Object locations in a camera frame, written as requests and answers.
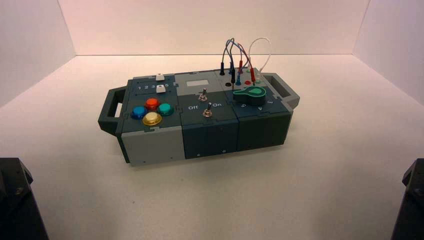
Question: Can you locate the white banana plug cable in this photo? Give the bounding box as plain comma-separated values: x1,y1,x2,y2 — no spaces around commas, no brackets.
247,37,273,75

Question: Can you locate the grey and teal task box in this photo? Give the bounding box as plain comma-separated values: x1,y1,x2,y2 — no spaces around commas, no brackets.
97,67,301,167

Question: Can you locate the red banana plug cable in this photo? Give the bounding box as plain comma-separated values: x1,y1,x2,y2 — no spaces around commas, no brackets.
237,42,257,83

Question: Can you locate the blue dome push button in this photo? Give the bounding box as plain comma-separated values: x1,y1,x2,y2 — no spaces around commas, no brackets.
130,105,148,120

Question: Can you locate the red dome push button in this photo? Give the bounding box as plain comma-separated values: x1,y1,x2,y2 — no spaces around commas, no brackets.
145,97,161,112

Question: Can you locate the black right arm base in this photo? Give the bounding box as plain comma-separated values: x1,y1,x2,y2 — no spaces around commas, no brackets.
390,158,424,240

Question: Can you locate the yellow dome push button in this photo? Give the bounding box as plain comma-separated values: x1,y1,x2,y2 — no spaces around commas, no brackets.
142,111,163,127

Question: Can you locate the blue banana plug cable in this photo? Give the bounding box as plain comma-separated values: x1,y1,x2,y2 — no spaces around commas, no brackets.
228,39,248,87

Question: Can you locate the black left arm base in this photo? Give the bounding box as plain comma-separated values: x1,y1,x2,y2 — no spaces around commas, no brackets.
0,157,50,240

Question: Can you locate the green rotary knob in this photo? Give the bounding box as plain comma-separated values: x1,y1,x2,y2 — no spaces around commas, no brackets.
232,86,268,107

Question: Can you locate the green dome push button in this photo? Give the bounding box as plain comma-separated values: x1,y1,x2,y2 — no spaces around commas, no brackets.
156,102,175,117

